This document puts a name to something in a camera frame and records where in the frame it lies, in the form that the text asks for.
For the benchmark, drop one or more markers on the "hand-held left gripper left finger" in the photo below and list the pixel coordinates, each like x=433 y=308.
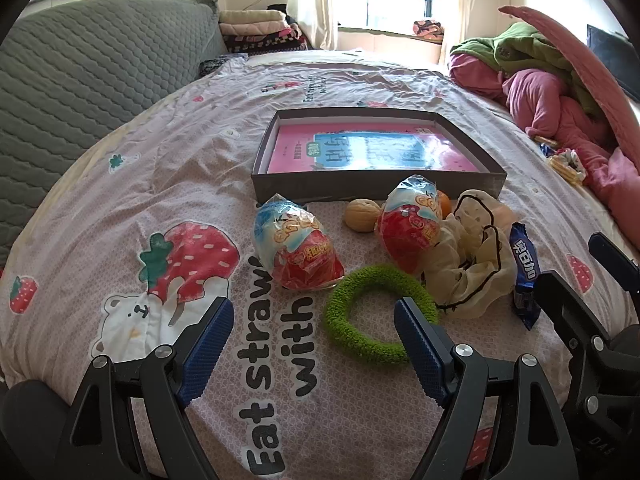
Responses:
x=210 y=345

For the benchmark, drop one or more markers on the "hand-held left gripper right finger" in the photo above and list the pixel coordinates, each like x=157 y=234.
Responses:
x=420 y=350

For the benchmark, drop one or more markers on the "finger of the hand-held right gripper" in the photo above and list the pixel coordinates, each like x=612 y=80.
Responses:
x=565 y=305
x=612 y=262

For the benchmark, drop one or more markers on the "dark blue snack packet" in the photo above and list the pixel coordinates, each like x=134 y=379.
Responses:
x=524 y=260

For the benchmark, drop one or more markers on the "egg-shaped toy packet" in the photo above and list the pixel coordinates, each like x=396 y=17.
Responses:
x=407 y=230
x=295 y=245

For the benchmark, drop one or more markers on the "orange tangerine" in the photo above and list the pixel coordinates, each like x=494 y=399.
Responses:
x=444 y=205

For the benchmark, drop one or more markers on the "walnut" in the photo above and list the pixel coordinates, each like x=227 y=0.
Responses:
x=361 y=215

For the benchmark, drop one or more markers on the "grey shallow cardboard box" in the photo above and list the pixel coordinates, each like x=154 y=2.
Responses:
x=325 y=185

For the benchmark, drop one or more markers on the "yellow biscuit packet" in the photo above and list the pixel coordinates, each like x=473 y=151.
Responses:
x=565 y=166

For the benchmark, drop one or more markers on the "small blue packet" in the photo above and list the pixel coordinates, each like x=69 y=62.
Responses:
x=547 y=149

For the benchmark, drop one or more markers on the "brown biscuit packet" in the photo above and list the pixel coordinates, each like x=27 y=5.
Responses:
x=539 y=135

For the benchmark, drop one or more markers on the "pink quilt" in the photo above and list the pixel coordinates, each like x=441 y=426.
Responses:
x=540 y=100

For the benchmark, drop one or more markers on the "strawberry printed bedsheet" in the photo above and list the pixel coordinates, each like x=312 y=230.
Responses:
x=175 y=160

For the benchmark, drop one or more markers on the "black screen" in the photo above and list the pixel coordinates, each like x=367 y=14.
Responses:
x=612 y=57

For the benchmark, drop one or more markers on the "rose quilted mat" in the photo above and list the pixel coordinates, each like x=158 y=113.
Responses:
x=575 y=50

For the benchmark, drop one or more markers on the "green blanket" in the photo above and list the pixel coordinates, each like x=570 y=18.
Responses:
x=525 y=50

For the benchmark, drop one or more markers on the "dark floral cloth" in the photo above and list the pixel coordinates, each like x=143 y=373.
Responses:
x=217 y=65

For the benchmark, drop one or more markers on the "grey quilted headboard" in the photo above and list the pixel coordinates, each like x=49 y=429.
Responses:
x=75 y=85

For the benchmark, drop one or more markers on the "folded patterned cloth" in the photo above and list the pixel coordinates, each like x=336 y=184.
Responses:
x=427 y=29

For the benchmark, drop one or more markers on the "cream curtain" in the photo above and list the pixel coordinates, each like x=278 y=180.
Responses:
x=465 y=0
x=310 y=0

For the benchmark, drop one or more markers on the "dark patterned folded blanket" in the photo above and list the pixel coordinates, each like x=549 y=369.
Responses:
x=265 y=41

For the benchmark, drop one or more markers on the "cream folded blanket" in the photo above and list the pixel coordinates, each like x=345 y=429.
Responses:
x=250 y=20

